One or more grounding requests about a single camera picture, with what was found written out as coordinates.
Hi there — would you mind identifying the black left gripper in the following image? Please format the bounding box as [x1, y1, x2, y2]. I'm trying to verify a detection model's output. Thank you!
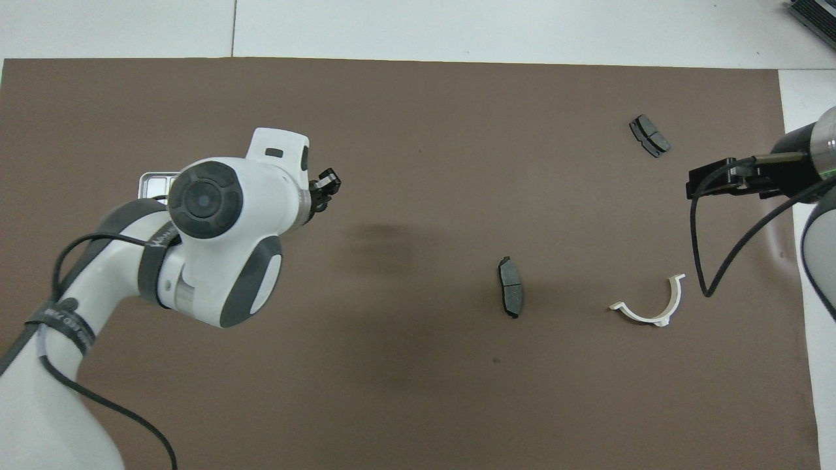
[303, 167, 343, 223]

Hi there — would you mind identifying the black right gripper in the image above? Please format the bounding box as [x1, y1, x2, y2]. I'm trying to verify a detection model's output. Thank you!
[685, 125, 821, 200]

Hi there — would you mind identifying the silver ribbed metal tray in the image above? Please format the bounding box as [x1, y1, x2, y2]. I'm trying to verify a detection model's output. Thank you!
[139, 172, 182, 200]

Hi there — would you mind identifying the short grey brake pad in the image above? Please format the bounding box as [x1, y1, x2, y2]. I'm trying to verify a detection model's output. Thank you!
[629, 114, 672, 159]

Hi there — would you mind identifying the brown table mat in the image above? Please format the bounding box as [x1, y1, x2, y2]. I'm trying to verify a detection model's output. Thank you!
[0, 57, 822, 470]

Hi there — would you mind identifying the dark ribbed metal device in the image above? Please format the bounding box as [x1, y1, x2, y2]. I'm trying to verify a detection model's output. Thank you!
[787, 0, 836, 35]

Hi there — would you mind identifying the long grey brake pad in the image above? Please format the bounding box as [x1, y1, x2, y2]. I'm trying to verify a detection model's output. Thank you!
[498, 255, 525, 320]

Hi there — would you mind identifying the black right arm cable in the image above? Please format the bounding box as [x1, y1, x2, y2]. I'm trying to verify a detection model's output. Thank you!
[691, 155, 836, 298]

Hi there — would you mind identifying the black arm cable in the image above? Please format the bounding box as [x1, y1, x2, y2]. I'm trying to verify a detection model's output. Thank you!
[36, 232, 178, 470]
[691, 155, 836, 298]

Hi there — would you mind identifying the white plastic half-ring clamp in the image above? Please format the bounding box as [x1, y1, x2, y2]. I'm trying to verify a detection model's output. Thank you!
[609, 274, 686, 328]

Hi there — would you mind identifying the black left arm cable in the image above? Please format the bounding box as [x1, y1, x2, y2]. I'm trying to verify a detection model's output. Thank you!
[36, 232, 178, 470]

